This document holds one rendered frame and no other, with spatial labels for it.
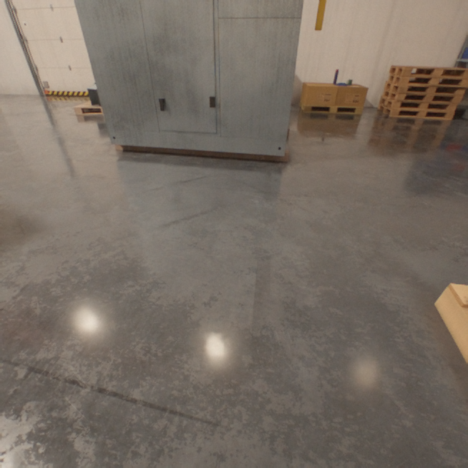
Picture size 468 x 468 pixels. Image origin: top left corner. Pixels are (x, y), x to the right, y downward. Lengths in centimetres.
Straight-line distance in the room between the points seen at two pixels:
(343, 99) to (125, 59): 432
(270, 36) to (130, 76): 142
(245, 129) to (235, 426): 248
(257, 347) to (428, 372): 68
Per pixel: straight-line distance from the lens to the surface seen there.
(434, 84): 663
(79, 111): 620
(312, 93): 597
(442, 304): 157
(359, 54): 725
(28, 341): 144
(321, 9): 345
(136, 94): 314
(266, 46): 272
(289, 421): 106
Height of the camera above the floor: 100
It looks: 36 degrees down
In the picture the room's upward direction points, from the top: 1 degrees clockwise
